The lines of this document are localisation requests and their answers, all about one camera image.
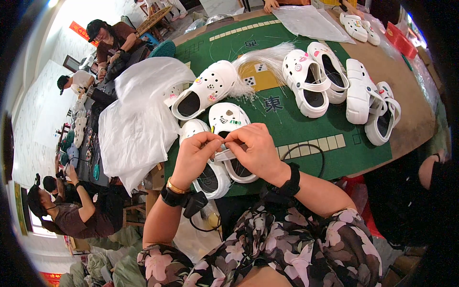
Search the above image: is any heap of white plastic bags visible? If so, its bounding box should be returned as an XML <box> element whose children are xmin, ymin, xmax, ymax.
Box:
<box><xmin>98</xmin><ymin>56</ymin><xmax>197</xmax><ymax>197</ymax></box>

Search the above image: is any green printed table mat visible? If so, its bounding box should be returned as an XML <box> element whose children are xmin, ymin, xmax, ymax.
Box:
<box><xmin>164</xmin><ymin>14</ymin><xmax>393</xmax><ymax>197</ymax></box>

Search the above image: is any person's left hand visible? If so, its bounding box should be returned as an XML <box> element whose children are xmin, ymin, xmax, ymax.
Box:
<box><xmin>170</xmin><ymin>131</ymin><xmax>225</xmax><ymax>191</ymax></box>

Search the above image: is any person's right hand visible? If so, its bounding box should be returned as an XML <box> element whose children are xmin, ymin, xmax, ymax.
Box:
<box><xmin>224</xmin><ymin>123</ymin><xmax>291</xmax><ymax>187</ymax></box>

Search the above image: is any white clog with colourful charms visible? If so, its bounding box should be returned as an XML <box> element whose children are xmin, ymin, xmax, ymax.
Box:
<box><xmin>171</xmin><ymin>60</ymin><xmax>238</xmax><ymax>121</ymax></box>

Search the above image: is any wooden chair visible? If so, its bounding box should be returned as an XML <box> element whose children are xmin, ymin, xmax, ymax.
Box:
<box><xmin>122</xmin><ymin>162</ymin><xmax>163</xmax><ymax>227</ymax></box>

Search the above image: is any red packet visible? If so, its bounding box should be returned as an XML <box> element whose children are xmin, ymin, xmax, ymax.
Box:
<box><xmin>385</xmin><ymin>21</ymin><xmax>419</xmax><ymax>60</ymax></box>

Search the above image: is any white clog with pink charms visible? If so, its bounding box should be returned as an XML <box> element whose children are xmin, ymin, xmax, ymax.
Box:
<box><xmin>282</xmin><ymin>49</ymin><xmax>331</xmax><ymax>119</ymax></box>
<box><xmin>307</xmin><ymin>42</ymin><xmax>350</xmax><ymax>105</ymax></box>

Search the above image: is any small white clog with charms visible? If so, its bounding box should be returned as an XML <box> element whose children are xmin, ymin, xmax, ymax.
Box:
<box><xmin>339</xmin><ymin>12</ymin><xmax>369</xmax><ymax>43</ymax></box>
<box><xmin>361</xmin><ymin>20</ymin><xmax>381</xmax><ymax>46</ymax></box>

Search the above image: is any teal clog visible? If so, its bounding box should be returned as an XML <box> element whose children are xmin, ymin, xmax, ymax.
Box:
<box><xmin>148</xmin><ymin>39</ymin><xmax>176</xmax><ymax>59</ymax></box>

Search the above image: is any white platform clog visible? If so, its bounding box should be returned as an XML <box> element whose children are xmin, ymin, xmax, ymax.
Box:
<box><xmin>365</xmin><ymin>81</ymin><xmax>402</xmax><ymax>146</ymax></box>
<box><xmin>346</xmin><ymin>58</ymin><xmax>388</xmax><ymax>125</ymax></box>

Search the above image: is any white clog with green label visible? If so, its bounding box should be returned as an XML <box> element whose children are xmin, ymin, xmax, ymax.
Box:
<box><xmin>208</xmin><ymin>103</ymin><xmax>259</xmax><ymax>184</ymax></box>

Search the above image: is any gold bracelet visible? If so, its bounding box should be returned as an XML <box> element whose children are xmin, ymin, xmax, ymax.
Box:
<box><xmin>166</xmin><ymin>177</ymin><xmax>189</xmax><ymax>194</ymax></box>

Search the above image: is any clear plastic bag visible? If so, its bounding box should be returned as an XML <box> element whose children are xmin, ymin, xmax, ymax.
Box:
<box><xmin>173</xmin><ymin>199</ymin><xmax>224</xmax><ymax>264</ymax></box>

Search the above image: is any white clog with plain toe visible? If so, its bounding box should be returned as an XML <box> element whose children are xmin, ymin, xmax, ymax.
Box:
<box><xmin>179</xmin><ymin>119</ymin><xmax>233</xmax><ymax>200</ymax></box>

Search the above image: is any bundle of white plastic ties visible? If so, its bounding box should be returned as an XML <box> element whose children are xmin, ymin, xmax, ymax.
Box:
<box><xmin>229</xmin><ymin>42</ymin><xmax>297</xmax><ymax>100</ymax></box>

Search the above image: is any person's body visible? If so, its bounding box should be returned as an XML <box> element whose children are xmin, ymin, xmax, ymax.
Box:
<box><xmin>137</xmin><ymin>200</ymin><xmax>383</xmax><ymax>287</ymax></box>

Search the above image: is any red wall banner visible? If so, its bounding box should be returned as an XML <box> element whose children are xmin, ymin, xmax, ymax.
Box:
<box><xmin>69</xmin><ymin>20</ymin><xmax>100</xmax><ymax>47</ymax></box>

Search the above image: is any stack of clear plastic bags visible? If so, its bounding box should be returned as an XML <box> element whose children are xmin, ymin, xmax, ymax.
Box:
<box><xmin>271</xmin><ymin>5</ymin><xmax>356</xmax><ymax>45</ymax></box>

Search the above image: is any black cable loop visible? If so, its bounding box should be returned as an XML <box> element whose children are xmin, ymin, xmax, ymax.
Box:
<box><xmin>281</xmin><ymin>143</ymin><xmax>326</xmax><ymax>178</ymax></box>

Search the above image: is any black wrist band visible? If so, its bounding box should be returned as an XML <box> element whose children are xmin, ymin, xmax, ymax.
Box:
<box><xmin>161</xmin><ymin>183</ymin><xmax>209</xmax><ymax>219</ymax></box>
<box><xmin>260</xmin><ymin>162</ymin><xmax>301</xmax><ymax>202</ymax></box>

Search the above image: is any side table with clogs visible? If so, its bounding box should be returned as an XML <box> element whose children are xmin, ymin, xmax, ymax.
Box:
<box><xmin>57</xmin><ymin>95</ymin><xmax>110</xmax><ymax>188</ymax></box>

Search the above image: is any red plastic stool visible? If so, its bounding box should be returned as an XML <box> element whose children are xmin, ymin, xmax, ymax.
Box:
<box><xmin>339</xmin><ymin>175</ymin><xmax>385</xmax><ymax>239</ymax></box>

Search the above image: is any heap of green sacks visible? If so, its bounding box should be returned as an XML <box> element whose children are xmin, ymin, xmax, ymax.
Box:
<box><xmin>58</xmin><ymin>225</ymin><xmax>145</xmax><ymax>287</ymax></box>

